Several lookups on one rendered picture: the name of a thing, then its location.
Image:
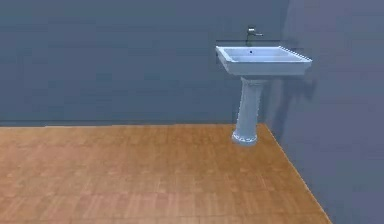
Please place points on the white pedestal sink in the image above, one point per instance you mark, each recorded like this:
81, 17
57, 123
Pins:
248, 106

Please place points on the grey metal faucet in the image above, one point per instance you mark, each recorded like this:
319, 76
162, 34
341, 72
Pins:
250, 36

